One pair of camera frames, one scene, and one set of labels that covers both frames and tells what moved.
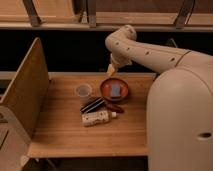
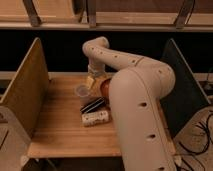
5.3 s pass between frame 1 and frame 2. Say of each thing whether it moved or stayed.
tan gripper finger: moved
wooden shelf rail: stayed
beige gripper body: moved
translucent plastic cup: stayed
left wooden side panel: stayed
